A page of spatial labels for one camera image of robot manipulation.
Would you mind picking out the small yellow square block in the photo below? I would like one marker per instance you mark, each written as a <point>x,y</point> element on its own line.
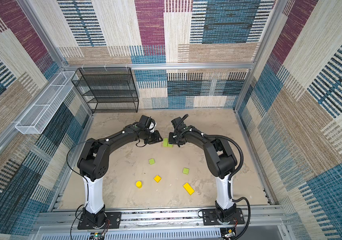
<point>157,178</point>

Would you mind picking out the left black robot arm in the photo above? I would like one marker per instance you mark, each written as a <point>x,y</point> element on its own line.
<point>93,164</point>

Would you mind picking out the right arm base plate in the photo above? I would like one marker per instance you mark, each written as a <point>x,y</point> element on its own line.
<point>213,217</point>

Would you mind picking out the aluminium front rail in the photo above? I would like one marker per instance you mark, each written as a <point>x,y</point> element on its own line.
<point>193,223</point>

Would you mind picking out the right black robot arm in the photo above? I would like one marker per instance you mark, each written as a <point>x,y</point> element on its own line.
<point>220,159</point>

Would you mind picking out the black wire shelf rack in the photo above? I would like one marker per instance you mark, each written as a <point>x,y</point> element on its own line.
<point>107,90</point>

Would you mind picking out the yellow cylinder block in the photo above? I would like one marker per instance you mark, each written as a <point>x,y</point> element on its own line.
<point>139,184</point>

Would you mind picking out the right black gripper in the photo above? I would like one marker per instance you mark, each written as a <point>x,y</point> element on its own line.
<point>171,140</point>

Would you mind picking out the white wire mesh basket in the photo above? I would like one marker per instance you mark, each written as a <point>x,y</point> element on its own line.
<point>38,116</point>

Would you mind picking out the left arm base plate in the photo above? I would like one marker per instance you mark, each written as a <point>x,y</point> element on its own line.
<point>102,221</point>

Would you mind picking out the left small green cube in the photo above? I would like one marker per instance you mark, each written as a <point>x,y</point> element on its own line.
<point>151,161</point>

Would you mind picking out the long yellow block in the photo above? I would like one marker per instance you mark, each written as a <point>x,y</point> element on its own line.
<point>189,188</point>

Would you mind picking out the small green cube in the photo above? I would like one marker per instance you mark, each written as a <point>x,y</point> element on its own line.
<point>151,161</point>
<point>186,171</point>

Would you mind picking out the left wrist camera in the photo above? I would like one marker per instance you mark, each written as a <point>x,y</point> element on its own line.
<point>152,126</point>

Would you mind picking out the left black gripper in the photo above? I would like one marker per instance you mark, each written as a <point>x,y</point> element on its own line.
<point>157,137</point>

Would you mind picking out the right small green cube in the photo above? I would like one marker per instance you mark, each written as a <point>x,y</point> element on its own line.
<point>186,171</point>

